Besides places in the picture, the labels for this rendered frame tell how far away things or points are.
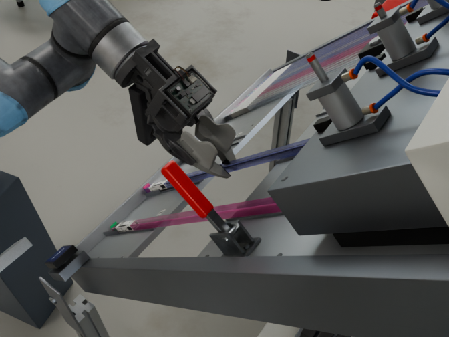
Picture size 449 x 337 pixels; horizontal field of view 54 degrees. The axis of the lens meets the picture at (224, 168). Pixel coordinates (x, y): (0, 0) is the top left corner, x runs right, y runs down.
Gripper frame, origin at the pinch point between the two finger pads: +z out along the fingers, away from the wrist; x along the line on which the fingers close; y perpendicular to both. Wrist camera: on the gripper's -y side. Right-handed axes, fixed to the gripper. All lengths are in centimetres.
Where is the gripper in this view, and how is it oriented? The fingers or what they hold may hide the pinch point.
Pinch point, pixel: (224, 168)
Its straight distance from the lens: 66.5
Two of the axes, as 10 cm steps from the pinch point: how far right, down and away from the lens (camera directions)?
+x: 5.8, -6.0, 5.5
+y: 4.2, -3.5, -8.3
